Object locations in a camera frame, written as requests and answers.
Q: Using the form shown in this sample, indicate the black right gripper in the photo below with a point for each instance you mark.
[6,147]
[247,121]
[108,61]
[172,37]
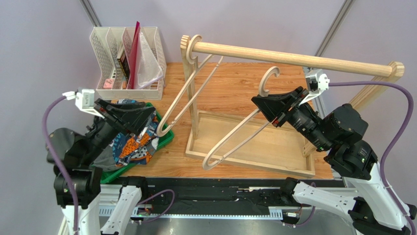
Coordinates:
[291,107]

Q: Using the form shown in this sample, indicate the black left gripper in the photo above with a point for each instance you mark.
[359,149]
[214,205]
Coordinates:
[130,116]

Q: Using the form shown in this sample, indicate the patterned blue orange shorts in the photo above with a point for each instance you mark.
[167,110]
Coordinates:
[137,149]

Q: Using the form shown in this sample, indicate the grey shorts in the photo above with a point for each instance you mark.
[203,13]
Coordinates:
[105,160]

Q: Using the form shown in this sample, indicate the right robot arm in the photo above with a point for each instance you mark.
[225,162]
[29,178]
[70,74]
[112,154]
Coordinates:
[374,211]

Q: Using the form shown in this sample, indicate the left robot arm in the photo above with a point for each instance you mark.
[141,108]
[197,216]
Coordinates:
[77,181]

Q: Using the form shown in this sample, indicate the red folder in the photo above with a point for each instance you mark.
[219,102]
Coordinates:
[133,56]

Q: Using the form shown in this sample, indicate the pink eraser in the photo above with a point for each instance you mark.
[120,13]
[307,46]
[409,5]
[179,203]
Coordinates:
[108,83]

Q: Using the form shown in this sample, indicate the clear plastic bag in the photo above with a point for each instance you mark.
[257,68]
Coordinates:
[148,70]

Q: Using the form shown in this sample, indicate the white file organizer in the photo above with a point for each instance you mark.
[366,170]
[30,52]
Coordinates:
[106,41]

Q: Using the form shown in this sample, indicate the dark book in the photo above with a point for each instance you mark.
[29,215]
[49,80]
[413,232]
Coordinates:
[123,62]

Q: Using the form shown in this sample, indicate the green plastic tray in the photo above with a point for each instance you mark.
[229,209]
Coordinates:
[108,177]

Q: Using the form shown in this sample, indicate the wooden clothes rack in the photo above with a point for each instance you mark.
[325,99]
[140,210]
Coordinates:
[251,141]

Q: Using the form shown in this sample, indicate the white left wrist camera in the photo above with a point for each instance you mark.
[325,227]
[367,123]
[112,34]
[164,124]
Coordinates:
[84,100]

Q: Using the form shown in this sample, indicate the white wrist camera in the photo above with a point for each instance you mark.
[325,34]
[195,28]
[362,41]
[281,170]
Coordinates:
[84,100]
[317,83]

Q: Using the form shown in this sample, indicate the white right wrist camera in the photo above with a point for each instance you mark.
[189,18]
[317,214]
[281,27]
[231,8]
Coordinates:
[317,83]

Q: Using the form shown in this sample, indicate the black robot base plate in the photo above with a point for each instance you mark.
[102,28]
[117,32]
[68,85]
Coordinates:
[216,197]

